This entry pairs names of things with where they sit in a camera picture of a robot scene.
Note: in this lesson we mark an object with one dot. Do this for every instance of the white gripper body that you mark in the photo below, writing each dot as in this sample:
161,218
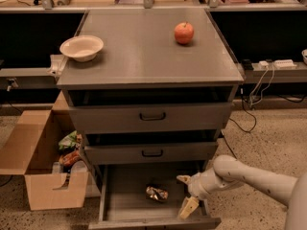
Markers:
196,185

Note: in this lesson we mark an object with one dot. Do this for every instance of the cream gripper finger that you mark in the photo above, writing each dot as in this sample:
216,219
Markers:
189,205
184,179

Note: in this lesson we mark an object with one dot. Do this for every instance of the crushed shiny orange can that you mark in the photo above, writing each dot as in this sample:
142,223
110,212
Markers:
157,194

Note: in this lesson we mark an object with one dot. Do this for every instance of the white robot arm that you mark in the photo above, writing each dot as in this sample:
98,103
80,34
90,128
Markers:
228,171

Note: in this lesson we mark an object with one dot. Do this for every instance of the grey bottom drawer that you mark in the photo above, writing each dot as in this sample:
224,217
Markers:
124,204

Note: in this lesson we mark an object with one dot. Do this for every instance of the grey drawer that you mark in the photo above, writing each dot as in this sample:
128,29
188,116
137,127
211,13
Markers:
124,204
149,147
149,109

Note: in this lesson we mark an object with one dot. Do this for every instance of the grey middle drawer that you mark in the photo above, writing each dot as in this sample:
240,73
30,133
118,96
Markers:
149,147

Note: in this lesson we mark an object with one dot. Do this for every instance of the grey drawer cabinet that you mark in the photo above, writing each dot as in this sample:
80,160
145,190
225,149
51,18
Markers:
141,52

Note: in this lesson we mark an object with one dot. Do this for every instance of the grey top drawer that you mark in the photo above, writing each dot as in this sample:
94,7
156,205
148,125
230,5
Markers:
149,109

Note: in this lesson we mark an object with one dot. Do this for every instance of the orange snack bag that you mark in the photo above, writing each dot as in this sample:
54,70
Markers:
70,159

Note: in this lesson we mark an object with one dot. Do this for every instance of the green snack bag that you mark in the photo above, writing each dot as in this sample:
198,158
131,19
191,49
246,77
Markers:
69,141

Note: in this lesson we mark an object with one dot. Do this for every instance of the white power strip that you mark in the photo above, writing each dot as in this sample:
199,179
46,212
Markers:
277,64

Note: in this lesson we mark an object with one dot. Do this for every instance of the red apple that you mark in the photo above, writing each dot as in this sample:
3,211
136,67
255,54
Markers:
184,32

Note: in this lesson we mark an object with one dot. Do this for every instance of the open cardboard box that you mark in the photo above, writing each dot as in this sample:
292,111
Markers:
31,151

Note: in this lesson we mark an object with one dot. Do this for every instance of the white paper bowl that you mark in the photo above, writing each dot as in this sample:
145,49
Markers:
82,48

